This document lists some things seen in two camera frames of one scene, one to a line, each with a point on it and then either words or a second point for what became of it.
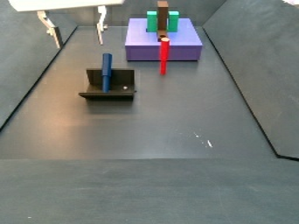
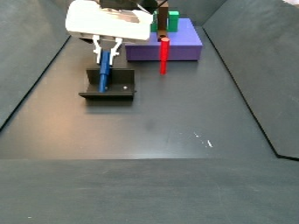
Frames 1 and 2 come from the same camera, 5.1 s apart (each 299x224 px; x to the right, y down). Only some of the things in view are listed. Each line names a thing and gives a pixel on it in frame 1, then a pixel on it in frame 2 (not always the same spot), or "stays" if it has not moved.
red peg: (163, 49) stays
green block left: (151, 21) stays
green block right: (172, 21) stays
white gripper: (23, 5) -> (88, 19)
